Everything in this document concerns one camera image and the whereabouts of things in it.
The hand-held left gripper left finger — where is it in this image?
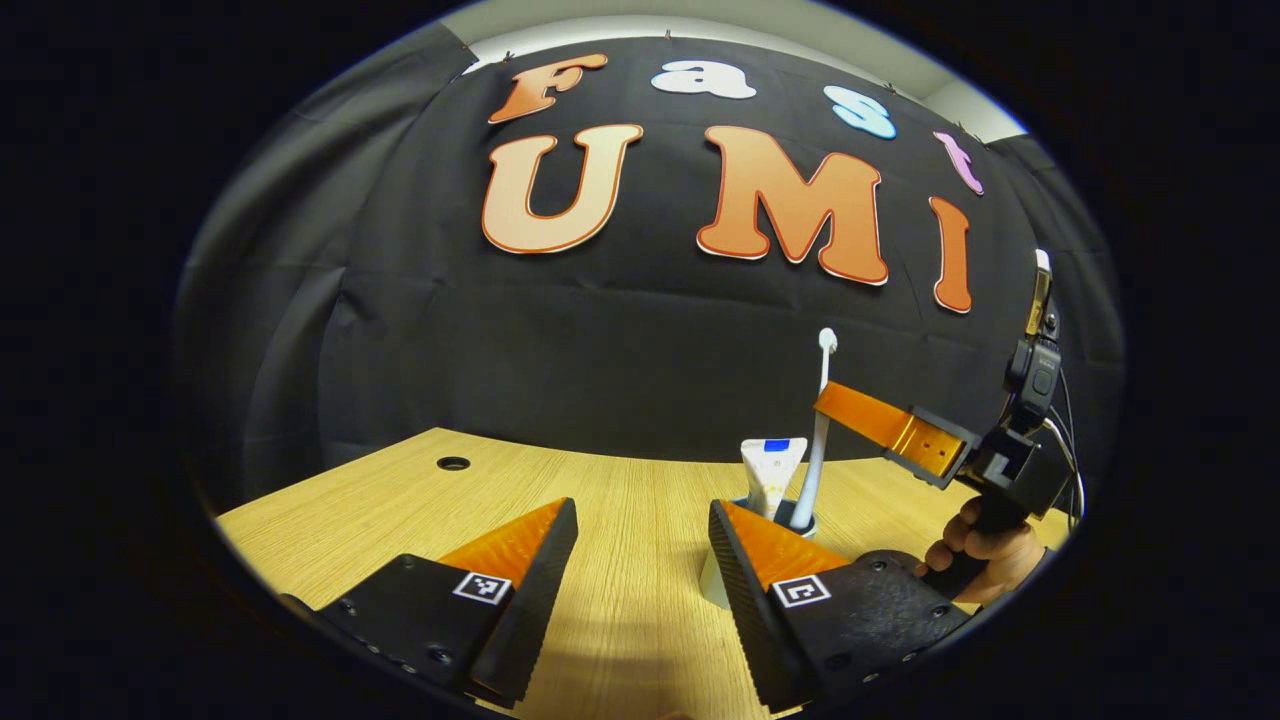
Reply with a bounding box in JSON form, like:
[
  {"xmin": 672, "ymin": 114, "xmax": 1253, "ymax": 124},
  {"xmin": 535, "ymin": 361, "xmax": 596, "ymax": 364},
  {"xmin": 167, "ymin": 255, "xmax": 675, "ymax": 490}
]
[{"xmin": 280, "ymin": 497, "xmax": 579, "ymax": 709}]

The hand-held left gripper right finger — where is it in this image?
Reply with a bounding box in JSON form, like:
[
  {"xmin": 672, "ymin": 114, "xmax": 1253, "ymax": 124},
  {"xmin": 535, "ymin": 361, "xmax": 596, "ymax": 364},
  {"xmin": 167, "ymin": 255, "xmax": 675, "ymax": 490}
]
[{"xmin": 708, "ymin": 499, "xmax": 976, "ymax": 713}]

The blue cup with wooden handle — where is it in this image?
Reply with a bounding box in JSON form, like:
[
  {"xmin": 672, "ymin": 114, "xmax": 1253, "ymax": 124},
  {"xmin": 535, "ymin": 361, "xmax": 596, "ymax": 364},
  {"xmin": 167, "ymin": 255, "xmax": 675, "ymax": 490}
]
[{"xmin": 700, "ymin": 495, "xmax": 816, "ymax": 609}]

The white toothbrush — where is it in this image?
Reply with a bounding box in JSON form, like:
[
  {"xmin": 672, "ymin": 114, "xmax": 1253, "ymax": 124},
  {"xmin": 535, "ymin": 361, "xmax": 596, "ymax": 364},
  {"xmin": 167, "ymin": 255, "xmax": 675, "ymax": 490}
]
[{"xmin": 790, "ymin": 328, "xmax": 839, "ymax": 531}]

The white toothpaste tube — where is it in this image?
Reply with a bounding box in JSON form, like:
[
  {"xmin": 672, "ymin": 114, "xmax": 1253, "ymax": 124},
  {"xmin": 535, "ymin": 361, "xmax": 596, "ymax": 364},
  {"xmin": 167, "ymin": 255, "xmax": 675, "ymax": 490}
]
[{"xmin": 740, "ymin": 437, "xmax": 809, "ymax": 521}]

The wooden desktop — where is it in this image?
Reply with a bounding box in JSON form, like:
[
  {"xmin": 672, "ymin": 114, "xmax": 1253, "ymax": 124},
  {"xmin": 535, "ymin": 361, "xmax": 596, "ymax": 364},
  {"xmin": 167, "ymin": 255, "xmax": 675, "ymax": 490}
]
[{"xmin": 215, "ymin": 427, "xmax": 1071, "ymax": 720}]

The black backdrop cloth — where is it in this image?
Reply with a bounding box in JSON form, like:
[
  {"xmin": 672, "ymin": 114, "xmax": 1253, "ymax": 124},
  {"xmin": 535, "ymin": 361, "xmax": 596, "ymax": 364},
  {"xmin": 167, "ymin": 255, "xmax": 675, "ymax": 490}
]
[{"xmin": 180, "ymin": 35, "xmax": 1126, "ymax": 511}]

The black cable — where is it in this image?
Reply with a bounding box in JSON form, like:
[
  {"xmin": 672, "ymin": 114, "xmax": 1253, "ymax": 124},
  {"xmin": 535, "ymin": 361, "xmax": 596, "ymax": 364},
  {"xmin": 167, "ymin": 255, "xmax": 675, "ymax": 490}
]
[{"xmin": 1045, "ymin": 370, "xmax": 1088, "ymax": 526}]

